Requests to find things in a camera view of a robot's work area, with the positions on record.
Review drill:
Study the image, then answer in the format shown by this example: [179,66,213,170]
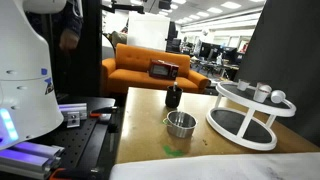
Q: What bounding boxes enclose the person in dark clothes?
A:
[24,0,84,52]

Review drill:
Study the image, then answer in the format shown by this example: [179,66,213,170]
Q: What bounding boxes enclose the green tape patch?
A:
[162,144,185,158]

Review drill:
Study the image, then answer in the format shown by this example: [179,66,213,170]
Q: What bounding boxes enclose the short aluminium bracket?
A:
[59,103,88,129]

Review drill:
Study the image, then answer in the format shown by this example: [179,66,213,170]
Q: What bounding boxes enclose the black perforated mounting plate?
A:
[31,96,116,176]

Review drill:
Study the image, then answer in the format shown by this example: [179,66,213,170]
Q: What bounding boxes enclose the black curtain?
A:
[233,0,320,148]

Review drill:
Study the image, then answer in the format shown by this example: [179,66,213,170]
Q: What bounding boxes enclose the orange sofa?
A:
[101,43,210,96]

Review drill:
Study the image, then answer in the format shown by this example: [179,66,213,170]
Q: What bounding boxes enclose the black mug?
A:
[164,85,184,109]

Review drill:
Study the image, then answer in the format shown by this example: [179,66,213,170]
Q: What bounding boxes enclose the small metal pot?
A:
[162,110,198,139]

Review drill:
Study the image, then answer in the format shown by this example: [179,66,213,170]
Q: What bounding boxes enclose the white two-tier round stand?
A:
[205,80,297,152]

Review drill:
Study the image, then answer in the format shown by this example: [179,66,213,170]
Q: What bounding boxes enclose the long aluminium rail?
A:
[0,141,65,178]

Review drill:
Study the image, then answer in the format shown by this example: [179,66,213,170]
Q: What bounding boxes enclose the white board panel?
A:
[127,11,171,52]

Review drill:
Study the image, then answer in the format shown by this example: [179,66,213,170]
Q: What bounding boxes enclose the red toy microwave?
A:
[148,59,180,80]

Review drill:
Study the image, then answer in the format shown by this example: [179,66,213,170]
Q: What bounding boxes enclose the orange black clamp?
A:
[49,167,105,180]
[89,106,119,118]

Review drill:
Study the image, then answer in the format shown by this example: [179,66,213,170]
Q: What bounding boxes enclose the white cloth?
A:
[109,152,320,180]

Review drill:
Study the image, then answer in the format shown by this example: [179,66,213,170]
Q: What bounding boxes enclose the computer monitors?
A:
[199,41,238,65]

